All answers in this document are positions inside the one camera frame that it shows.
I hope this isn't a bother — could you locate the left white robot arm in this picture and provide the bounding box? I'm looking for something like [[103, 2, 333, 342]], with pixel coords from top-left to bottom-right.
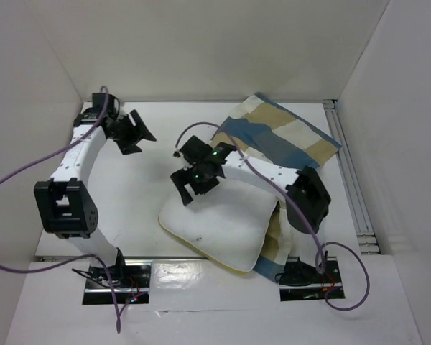
[[34, 109, 155, 287]]

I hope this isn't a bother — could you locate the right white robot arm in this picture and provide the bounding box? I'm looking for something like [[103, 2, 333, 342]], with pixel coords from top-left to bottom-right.
[[170, 136, 331, 234]]

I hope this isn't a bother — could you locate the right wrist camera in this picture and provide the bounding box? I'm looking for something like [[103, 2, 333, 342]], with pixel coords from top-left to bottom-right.
[[179, 135, 213, 165]]

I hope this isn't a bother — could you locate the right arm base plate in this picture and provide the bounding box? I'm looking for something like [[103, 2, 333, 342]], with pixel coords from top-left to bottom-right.
[[274, 258, 345, 302]]

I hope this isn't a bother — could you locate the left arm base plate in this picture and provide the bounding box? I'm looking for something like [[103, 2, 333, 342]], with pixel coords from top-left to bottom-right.
[[73, 263, 151, 305]]

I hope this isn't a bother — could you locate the blue beige checked pillowcase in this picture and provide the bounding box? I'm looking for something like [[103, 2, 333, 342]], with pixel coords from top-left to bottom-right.
[[210, 93, 341, 281]]

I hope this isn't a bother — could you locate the aluminium frame rail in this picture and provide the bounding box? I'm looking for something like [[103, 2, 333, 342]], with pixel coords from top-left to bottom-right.
[[323, 100, 381, 255]]

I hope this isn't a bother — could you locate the white pillow yellow edge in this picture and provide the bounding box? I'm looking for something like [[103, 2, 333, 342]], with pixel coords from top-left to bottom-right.
[[158, 180, 277, 274]]

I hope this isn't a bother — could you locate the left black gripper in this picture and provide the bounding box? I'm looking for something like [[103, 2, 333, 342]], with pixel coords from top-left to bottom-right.
[[108, 110, 157, 156]]

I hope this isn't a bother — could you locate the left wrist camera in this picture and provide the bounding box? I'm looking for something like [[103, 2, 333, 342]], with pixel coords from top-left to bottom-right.
[[91, 92, 121, 116]]

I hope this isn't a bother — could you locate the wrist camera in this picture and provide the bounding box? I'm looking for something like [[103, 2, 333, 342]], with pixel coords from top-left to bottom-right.
[[179, 135, 213, 165], [91, 92, 121, 116]]

